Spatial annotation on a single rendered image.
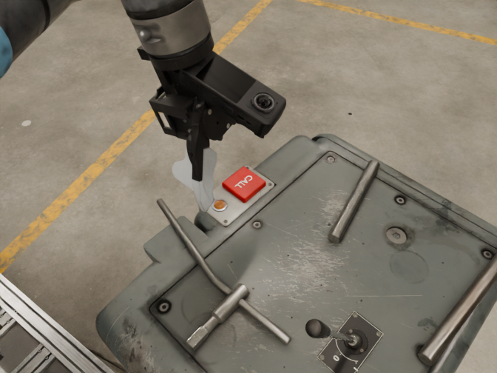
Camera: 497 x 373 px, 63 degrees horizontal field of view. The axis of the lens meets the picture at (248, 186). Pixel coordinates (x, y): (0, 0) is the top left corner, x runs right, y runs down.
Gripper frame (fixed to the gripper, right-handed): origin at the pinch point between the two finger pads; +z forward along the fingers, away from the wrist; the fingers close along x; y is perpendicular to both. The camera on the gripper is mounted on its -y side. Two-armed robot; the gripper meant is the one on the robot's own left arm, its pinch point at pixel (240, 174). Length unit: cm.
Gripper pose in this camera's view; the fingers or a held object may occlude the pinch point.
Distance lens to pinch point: 56.1
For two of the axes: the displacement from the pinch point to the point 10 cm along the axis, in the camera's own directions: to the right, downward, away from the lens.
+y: -8.2, -2.7, 5.1
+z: 2.3, 6.6, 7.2
